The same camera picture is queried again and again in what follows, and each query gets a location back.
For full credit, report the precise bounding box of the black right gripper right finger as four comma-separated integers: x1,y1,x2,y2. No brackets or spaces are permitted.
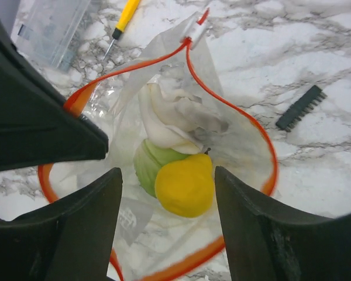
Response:
215,167,351,280

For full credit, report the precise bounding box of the yellow handled screwdriver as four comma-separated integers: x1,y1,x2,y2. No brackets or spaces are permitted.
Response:
102,0,140,60

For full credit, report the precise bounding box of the black pin header strip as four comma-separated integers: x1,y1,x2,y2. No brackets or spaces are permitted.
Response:
276,85,327,132

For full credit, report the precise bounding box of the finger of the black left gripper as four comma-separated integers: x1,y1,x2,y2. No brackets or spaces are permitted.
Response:
0,21,108,172

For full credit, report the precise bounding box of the clear plastic box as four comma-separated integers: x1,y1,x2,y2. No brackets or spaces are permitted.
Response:
16,1,93,72

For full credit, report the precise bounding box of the white toy mushroom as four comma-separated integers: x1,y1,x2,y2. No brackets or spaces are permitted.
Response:
138,83,229,155

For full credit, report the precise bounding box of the green toy cabbage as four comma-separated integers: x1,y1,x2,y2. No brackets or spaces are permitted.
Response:
133,139,189,198

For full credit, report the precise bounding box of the clear zip bag orange zipper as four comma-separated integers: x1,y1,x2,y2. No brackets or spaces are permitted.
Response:
37,13,278,280

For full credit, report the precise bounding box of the yellow toy pear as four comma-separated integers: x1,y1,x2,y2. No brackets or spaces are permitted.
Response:
154,153,215,218

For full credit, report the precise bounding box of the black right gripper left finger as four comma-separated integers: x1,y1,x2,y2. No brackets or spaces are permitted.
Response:
0,168,122,280

